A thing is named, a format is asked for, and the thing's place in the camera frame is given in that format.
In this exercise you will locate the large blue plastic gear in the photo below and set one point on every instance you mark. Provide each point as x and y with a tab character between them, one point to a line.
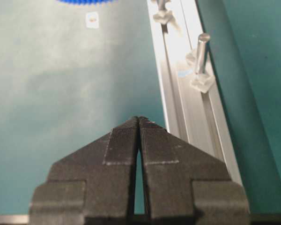
85	2

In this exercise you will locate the clear plastic shaft bracket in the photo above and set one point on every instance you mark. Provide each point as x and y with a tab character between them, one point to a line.
163	16
201	82

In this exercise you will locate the small white sticker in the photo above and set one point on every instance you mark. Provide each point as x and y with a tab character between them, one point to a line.
92	20

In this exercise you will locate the long aluminium extrusion rail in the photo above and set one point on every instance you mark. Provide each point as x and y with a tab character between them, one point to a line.
189	114

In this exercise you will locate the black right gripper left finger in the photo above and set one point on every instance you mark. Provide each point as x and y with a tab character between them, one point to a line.
94	185

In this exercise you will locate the tall steel shaft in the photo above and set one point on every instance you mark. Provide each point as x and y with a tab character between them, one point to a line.
202	48

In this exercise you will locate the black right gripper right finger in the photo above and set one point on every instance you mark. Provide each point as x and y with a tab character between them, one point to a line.
186	186

